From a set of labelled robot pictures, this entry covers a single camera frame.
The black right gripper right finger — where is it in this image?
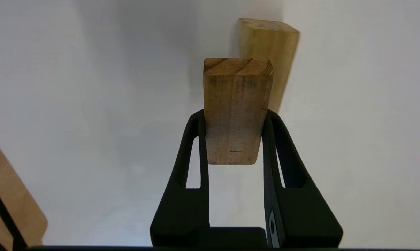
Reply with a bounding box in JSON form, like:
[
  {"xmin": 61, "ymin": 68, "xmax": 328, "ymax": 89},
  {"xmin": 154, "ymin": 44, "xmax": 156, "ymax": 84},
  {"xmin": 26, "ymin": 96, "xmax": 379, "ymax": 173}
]
[{"xmin": 262, "ymin": 109, "xmax": 344, "ymax": 248}]

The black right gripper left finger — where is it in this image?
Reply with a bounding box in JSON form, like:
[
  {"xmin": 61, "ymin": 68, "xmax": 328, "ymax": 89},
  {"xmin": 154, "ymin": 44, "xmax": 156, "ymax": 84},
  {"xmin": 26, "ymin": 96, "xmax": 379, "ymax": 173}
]
[{"xmin": 150, "ymin": 109, "xmax": 211, "ymax": 246}]

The rectangular wooden building block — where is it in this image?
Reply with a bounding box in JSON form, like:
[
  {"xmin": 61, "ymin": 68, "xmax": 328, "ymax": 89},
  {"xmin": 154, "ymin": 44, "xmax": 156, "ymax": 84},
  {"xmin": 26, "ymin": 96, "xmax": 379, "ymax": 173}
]
[{"xmin": 203, "ymin": 57, "xmax": 274, "ymax": 165}]

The arched wooden building block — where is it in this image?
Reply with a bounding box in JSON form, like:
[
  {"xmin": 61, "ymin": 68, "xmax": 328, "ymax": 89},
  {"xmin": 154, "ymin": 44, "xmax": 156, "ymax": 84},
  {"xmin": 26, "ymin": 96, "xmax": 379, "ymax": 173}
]
[{"xmin": 238, "ymin": 18, "xmax": 300, "ymax": 114}]

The black metal frame bar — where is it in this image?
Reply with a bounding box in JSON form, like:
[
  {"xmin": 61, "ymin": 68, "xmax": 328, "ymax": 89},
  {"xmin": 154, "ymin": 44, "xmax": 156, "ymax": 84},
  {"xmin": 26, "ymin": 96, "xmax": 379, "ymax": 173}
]
[{"xmin": 0, "ymin": 176, "xmax": 28, "ymax": 251}]

